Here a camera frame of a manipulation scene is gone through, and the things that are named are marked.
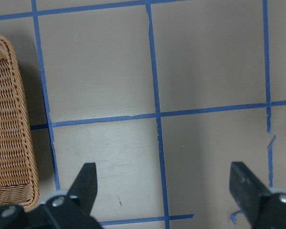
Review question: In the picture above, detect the brown wicker basket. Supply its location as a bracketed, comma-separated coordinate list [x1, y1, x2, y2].
[0, 35, 40, 210]

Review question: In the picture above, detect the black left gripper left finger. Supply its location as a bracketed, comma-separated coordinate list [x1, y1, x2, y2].
[0, 163, 102, 229]

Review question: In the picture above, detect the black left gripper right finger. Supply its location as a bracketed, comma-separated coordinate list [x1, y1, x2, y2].
[229, 162, 286, 229]

